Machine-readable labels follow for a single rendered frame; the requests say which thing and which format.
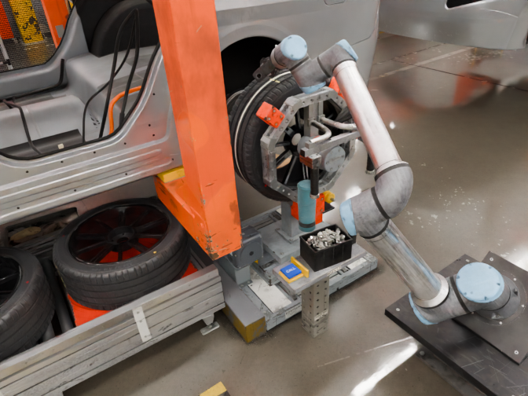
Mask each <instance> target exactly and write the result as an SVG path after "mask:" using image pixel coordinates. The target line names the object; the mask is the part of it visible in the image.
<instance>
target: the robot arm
mask: <svg viewBox="0 0 528 396"><path fill-rule="evenodd" d="M306 51H307V46H306V42H305V41H304V39H303V38H301V37H300V36H298V35H290V36H288V37H287V38H285V39H284V40H283V41H282V42H281V43H280V44H279V45H275V48H274V49H273V51H272V53H271V55H269V57H266V58H265V57H263V58H262V59H261V60H260V67H259V68H258V69H257V70H256V71H255V72H254V73H253V77H254V78H255V79H256V80H257V82H259V83H260V82H261V81H262V80H263V79H264V78H265V77H266V76H269V77H272V78H273V77H274V76H276V75H277V73H278V70H280V69H285V68H288V70H289V71H290V72H291V74H292V76H293V77H294V79H295V81H296V82H297V83H298V85H299V88H300V89H301V90H302V91H303V93H304V94H311V93H313V92H314V91H316V90H318V89H320V88H321V87H323V86H324V85H325V84H326V82H325V80H327V79H329V78H331V77H332V76H334V78H335V80H336V82H337V84H338V86H339V88H340V91H341V93H342V95H343V98H344V100H345V102H346V105H347V107H348V108H349V111H350V114H351V115H352V118H353V120H354V122H355V125H356V127H357V129H358V132H359V134H360V135H361V139H362V141H363V142H364V144H365V147H366V149H367V152H368V154H369V156H370V159H371V161H372V163H373V166H374V167H375V169H376V174H375V177H374V179H375V182H376V185H375V186H373V187H372V188H370V189H367V190H365V191H364V192H361V193H359V194H357V195H356V196H353V197H351V198H349V199H348V200H346V201H344V202H342V203H341V204H340V208H339V210H340V215H341V218H342V220H343V224H344V226H345V228H346V230H347V232H348V233H349V234H350V235H351V236H353V235H357V234H359V235H360V236H361V237H362V238H364V239H365V240H366V241H367V243H368V244H369V245H370V246H371V247H372V248H373V249H374V251H375V252H376V253H377V254H378V255H379V256H380V257H381V259H382V260H383V261H384V262H385V263H386V264H387V265H388V266H389V267H390V268H391V269H392V270H393V271H394V272H395V274H396V275H397V276H398V277H399V278H400V279H401V281H402V282H403V283H404V284H405V285H406V286H407V287H408V288H409V290H410V293H409V301H410V304H411V307H412V308H413V309H414V313H415V315H416V316H417V317H418V318H419V319H420V321H421V322H423V323H424V324H426V325H432V324H437V323H438V322H441V321H446V320H449V319H451V318H454V317H458V316H461V315H464V314H468V313H470V312H473V311H475V312H477V313H478V314H479V315H481V316H483V317H485V318H487V319H490V320H503V319H505V318H508V317H510V316H511V315H512V314H514V313H515V312H516V310H517V309H518V308H519V304H520V293H519V290H518V288H517V287H516V285H515V284H514V282H513V281H512V280H510V279H509V278H508V277H506V276H504V275H502V274H500V273H499V272H498V271H497V270H496V269H494V268H493V267H492V266H489V265H487V264H485V263H481V262H473V263H470V264H467V265H466V266H464V267H462V268H461V269H460V271H459V272H458V274H455V275H452V276H451V277H447V278H444V277H443V276H442V275H440V274H438V273H434V272H433V271H432V270H431V268H430V267H429V266H428V265H427V263H426V262H425V261H424V260H423V259H422V258H421V257H420V255H419V254H418V253H417V251H416V250H415V249H414V247H413V246H412V245H411V244H410V243H409V242H408V241H407V239H406V238H405V237H404V235H403V234H402V233H401V231H400V230H399V229H398V228H397V226H396V225H395V224H394V223H393V222H392V221H391V218H393V217H395V216H397V215H398V214H400V213H401V212H402V210H403V209H404V208H405V206H406V204H407V203H408V201H409V198H410V196H411V193H412V190H413V172H412V170H411V168H410V166H409V164H408V163H406V162H403V161H402V160H401V158H400V156H399V155H398V152H397V150H396V148H395V147H394V143H393V141H392V140H391V137H390V135H389V134H388V132H387V128H386V127H385V125H384V123H383V120H382V119H381V117H380V114H379V112H378V110H377V108H376V106H375V104H374V102H373V100H372V97H371V95H370V93H369V91H368V89H367V87H366V85H365V82H364V80H363V78H362V77H361V74H360V72H359V71H358V67H357V64H356V62H355V61H357V59H358V56H357V54H356V53H355V52H354V50H353V49H352V47H351V46H350V44H349V43H348V42H347V41H346V40H345V39H343V40H341V41H339V42H337V43H336V44H335V45H334V46H332V47H331V48H329V49H327V50H326V51H325V52H323V53H322V54H321V55H319V56H318V57H316V58H314V59H313V60H311V59H310V57H309V55H308V53H307V52H306Z"/></svg>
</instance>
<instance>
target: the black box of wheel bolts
mask: <svg viewBox="0 0 528 396"><path fill-rule="evenodd" d="M299 238H300V255H301V256H302V258H303V259H304V260H305V261H306V263H307V264H308V265H309V266H310V268H311V269H312V270H313V271H314V272H317V271H319V270H322V269H325V268H328V267H329V266H333V265H335V264H338V263H340V262H344V261H346V260H348V259H351V252H352V241H353V239H352V238H351V237H350V236H349V235H348V234H347V233H346V232H345V231H344V230H343V229H341V228H340V227H339V226H338V225H337V224H336V223H335V224H333V225H329V226H326V227H324V228H321V229H317V230H314V231H313V232H310V233H306V234H303V235H301V236H299Z"/></svg>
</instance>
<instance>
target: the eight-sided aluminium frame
mask: <svg viewBox="0 0 528 396"><path fill-rule="evenodd" d="M326 100H328V101H330V102H331V103H332V104H333V105H334V106H335V107H336V108H337V109H338V110H339V111H340V112H341V111H342V109H343V108H345V107H346V106H347V103H346V102H345V100H344V99H343V98H342V97H340V96H339V95H338V92H336V91H335V90H334V89H332V88H329V87H326V86H325V87H321V88H320V89H318V90H316V91H314V92H313V93H310V94H304V93H301V94H298V95H295V96H291V97H288V98H287V99H286V101H285V102H284V104H283V105H282V107H281V108H280V110H279V111H280V112H282V113H283V114H284V115H285V117H284V119H283V120H282V122H281V123H280V125H279V127H278V128H277V129H276V128H274V127H272V126H269V127H268V129H267V130H266V132H265V133H264V134H263V136H262V138H261V140H260V141H261V144H260V145H261V153H262V173H263V182H264V183H265V184H267V185H268V186H269V187H270V188H272V189H273V190H276V191H278V192H279V193H281V194H282V195H284V196H286V197H287V198H289V199H291V200H292V201H294V202H296V203H298V189H296V190H294V191H292V190H291V189H289V188H288V187H286V186H285V185H282V184H281V183H280V182H278V181H277V167H276V151H275V144H276V143H277V141H278V140H279V138H280V136H281V135H282V134H283V132H284V130H285V129H286V127H287V126H288V124H289V123H290V121H291V120H292V118H293V116H294V115H295V113H296V112H297V111H298V109H299V108H303V107H306V106H308V105H311V104H316V103H318V101H326ZM354 123H355V122H354V121H353V118H351V119H349V120H347V121H346V122H344V124H354ZM355 142H356V138H355V139H353V140H350V141H347V142H344V143H342V148H343V149H344V151H345V160H344V162H343V165H342V166H341V167H340V168H339V169H338V170H337V171H335V172H332V173H330V172H326V173H325V175H324V177H323V178H322V179H321V180H319V193H323V192H325V191H328V190H329V189H331V188H332V186H334V185H335V183H336V181H337V179H338V178H339V176H340V175H341V174H342V172H343V170H344V169H345V167H346V166H347V164H348V163H349V162H350V160H351V158H353V156H354V153H355V149H356V148H355Z"/></svg>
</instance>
